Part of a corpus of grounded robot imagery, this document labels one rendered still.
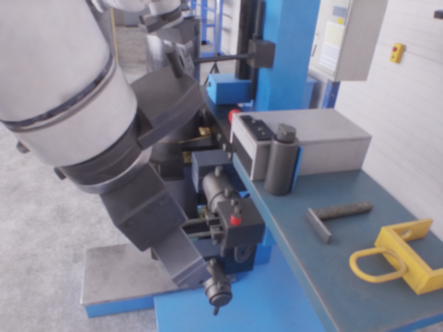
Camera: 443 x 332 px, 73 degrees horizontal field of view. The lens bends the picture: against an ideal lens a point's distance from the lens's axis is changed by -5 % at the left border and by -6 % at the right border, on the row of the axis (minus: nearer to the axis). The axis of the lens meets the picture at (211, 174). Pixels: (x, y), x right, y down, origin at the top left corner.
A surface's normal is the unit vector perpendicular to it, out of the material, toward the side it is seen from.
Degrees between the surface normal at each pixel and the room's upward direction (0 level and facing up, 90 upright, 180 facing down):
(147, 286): 0
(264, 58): 90
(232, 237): 90
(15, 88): 108
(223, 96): 90
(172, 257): 25
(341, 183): 0
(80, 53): 85
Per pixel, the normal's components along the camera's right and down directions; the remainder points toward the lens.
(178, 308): 0.04, -0.83
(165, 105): -0.25, -0.60
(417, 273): -0.97, 0.10
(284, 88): 0.23, 0.55
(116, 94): 0.93, 0.10
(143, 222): 0.54, 0.58
